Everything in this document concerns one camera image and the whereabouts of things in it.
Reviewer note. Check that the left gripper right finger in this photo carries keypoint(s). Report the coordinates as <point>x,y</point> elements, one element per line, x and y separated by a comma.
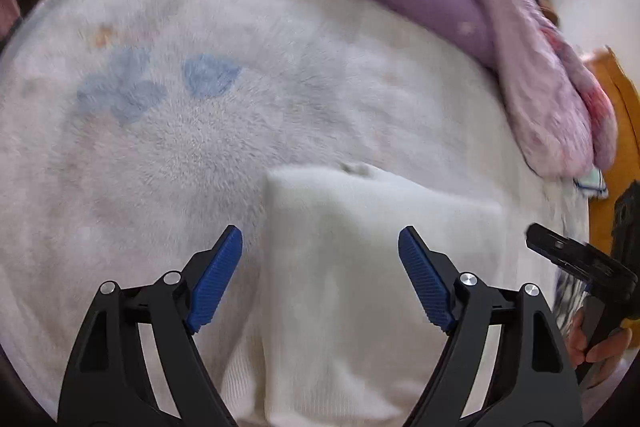
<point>504,362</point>

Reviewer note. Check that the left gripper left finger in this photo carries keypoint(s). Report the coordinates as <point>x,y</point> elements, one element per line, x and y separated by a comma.
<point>134,361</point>

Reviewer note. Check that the black white checkered garment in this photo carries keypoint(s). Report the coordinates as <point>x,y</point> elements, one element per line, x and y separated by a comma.
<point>626,228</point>

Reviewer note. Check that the white button-up jacket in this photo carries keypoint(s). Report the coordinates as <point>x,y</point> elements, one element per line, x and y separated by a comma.
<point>337,336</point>

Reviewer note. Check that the right hand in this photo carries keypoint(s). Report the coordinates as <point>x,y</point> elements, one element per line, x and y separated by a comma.
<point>612,347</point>

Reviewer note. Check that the light blue pillow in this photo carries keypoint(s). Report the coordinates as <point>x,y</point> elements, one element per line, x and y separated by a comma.
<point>592,184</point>

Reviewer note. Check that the floral white bed sheet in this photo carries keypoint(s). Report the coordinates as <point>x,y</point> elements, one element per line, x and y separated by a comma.
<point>134,131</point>

